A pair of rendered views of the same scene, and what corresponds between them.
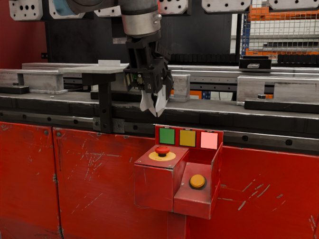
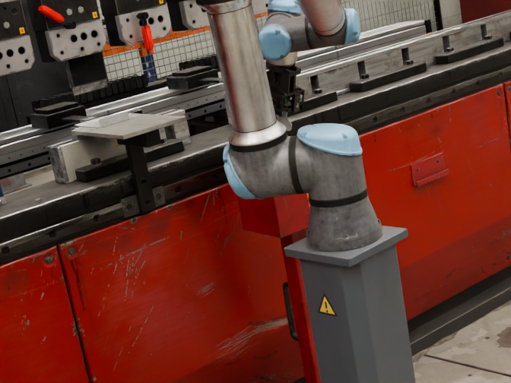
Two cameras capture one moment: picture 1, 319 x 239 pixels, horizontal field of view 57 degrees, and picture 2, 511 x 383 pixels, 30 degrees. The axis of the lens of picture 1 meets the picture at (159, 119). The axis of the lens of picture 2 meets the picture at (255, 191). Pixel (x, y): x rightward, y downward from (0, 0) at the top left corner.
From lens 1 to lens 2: 2.05 m
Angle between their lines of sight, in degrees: 54
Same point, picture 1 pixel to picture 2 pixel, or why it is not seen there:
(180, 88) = (182, 128)
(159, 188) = (299, 206)
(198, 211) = not seen: hidden behind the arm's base
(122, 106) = (158, 167)
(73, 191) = (110, 330)
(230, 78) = (172, 106)
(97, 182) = (143, 295)
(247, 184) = not seen: hidden behind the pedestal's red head
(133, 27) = (291, 58)
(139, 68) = (293, 91)
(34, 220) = not seen: outside the picture
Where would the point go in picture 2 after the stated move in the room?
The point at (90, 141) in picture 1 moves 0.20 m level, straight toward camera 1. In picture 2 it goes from (123, 236) to (197, 230)
